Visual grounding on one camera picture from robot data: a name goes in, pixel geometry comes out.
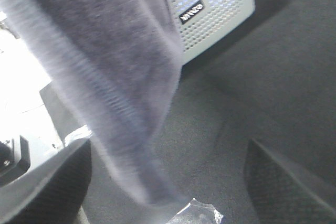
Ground grey towel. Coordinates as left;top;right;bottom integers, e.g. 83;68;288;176
1;0;185;206

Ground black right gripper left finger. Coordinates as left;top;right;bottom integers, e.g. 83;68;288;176
1;139;92;223

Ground black table mat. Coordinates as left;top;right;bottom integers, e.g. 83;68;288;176
39;0;336;224

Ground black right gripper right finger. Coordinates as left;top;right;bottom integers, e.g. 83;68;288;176
244;140;335;223

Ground grey perforated laundry basket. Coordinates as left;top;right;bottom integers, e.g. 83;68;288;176
168;0;255;64

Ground clear tape strip middle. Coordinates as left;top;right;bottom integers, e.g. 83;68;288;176
167;198;224;224

